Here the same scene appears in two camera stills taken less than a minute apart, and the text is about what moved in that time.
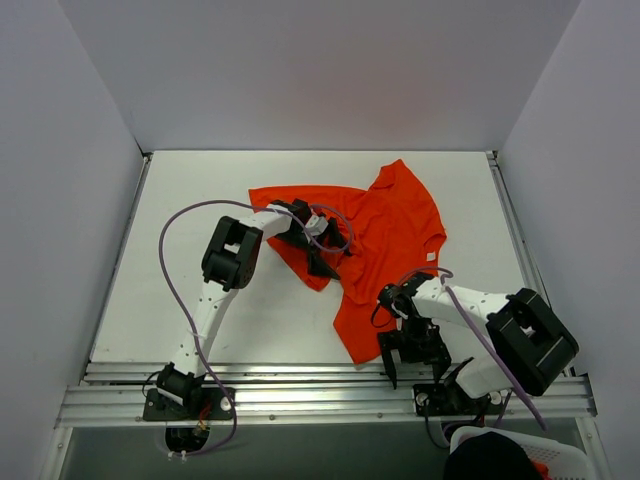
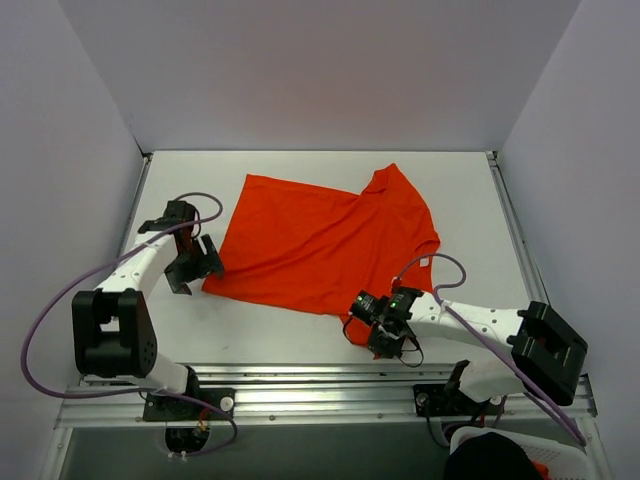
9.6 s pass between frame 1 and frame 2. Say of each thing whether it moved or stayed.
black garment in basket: stayed
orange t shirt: moved
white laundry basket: stayed
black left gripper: moved
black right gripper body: moved
